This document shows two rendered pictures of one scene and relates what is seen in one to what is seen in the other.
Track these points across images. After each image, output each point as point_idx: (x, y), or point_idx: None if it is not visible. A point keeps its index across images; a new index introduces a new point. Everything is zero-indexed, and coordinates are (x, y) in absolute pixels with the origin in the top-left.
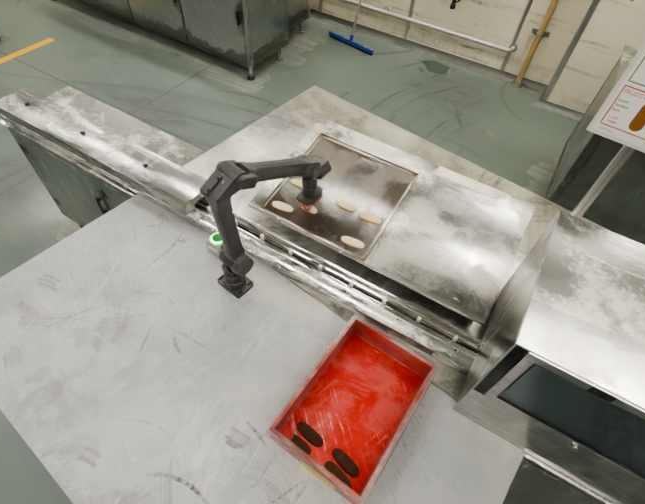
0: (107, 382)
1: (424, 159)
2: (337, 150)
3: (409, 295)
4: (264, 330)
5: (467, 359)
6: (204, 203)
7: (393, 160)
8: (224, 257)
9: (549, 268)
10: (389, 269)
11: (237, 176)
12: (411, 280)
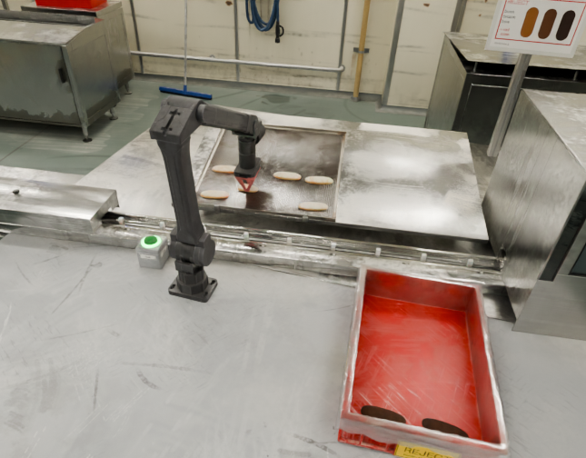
0: None
1: None
2: None
3: (396, 243)
4: (257, 325)
5: (495, 276)
6: (111, 218)
7: (313, 127)
8: (177, 247)
9: (556, 122)
10: (366, 220)
11: (196, 104)
12: (394, 224)
